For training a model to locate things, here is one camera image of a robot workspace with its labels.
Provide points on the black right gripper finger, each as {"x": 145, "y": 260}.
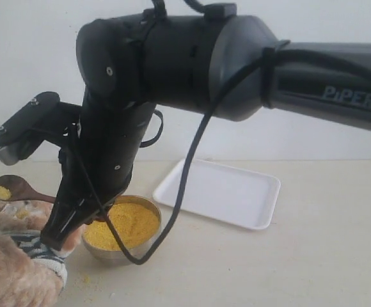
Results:
{"x": 66, "y": 224}

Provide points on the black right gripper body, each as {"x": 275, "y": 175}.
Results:
{"x": 92, "y": 177}

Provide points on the dark brown wooden spoon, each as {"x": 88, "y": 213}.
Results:
{"x": 16, "y": 190}

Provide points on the beige teddy bear striped shirt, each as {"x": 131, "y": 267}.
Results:
{"x": 31, "y": 274}

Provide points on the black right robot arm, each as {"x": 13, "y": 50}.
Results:
{"x": 216, "y": 63}

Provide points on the yellow millet grains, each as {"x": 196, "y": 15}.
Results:
{"x": 134, "y": 224}

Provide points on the white rectangular tray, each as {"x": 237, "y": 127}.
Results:
{"x": 236, "y": 196}

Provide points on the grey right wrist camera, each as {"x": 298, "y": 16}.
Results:
{"x": 15, "y": 132}

